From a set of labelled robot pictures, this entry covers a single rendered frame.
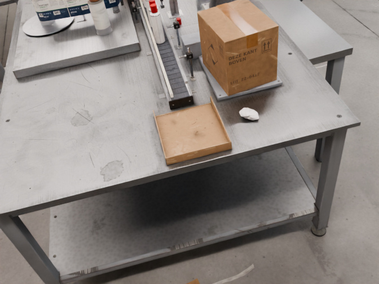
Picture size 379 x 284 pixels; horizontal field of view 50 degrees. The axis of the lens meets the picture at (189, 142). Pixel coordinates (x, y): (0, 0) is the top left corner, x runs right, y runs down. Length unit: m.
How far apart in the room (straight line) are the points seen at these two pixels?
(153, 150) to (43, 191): 0.45
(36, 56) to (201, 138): 1.11
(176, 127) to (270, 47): 0.51
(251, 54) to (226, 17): 0.21
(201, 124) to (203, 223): 0.62
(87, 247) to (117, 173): 0.69
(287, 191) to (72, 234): 1.16
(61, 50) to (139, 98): 0.62
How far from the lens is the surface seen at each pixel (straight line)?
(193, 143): 1.61
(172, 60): 2.02
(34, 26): 2.65
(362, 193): 2.56
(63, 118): 1.92
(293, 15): 2.42
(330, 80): 2.24
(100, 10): 2.30
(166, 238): 2.09
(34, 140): 1.88
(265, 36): 1.72
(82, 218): 2.29
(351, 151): 2.78
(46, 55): 2.33
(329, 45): 2.16
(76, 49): 2.30
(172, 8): 2.50
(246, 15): 1.81
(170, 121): 1.73
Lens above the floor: 1.96
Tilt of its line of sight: 44 degrees down
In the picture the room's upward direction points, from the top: 10 degrees counter-clockwise
